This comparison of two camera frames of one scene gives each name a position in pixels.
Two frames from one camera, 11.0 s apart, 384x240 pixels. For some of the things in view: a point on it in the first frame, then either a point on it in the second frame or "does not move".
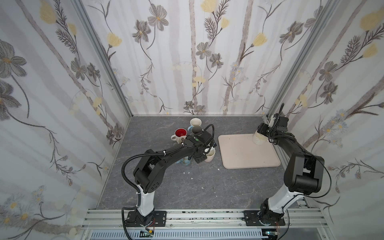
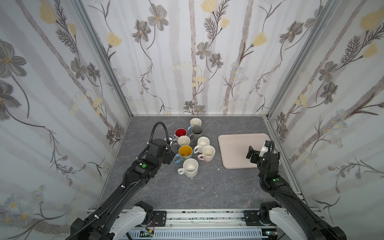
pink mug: [210, 155] does not move
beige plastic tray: [239, 151] does not move
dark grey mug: [196, 129] does not move
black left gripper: [199, 160] to [169, 157]
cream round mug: [259, 139] to [190, 168]
